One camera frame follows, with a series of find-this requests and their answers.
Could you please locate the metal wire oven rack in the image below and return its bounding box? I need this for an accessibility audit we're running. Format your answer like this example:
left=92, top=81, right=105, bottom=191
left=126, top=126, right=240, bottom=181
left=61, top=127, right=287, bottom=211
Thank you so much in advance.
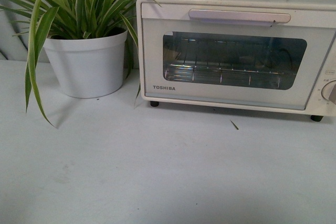
left=163, top=35, right=281, bottom=89

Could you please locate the lower timer knob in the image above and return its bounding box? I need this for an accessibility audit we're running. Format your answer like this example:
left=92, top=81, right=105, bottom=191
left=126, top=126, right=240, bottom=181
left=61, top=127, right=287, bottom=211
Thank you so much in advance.
left=321, top=80, right=336, bottom=104

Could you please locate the white plastic plant pot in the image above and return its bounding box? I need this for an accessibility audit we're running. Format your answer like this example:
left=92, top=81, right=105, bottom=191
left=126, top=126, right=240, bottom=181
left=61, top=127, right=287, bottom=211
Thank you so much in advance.
left=44, top=28, right=128, bottom=99

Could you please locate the green spider plant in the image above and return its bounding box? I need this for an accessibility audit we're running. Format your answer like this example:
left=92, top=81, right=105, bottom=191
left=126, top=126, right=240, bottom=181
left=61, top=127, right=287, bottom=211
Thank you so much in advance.
left=0, top=0, right=237, bottom=129

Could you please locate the glass oven door with handle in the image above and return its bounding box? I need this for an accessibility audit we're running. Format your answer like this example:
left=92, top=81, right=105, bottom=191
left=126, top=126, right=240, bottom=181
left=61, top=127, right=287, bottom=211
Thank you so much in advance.
left=140, top=2, right=336, bottom=111

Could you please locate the white Toshiba toaster oven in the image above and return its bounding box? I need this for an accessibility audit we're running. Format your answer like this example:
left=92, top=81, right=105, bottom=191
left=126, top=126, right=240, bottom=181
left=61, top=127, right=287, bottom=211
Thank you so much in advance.
left=135, top=0, right=336, bottom=123

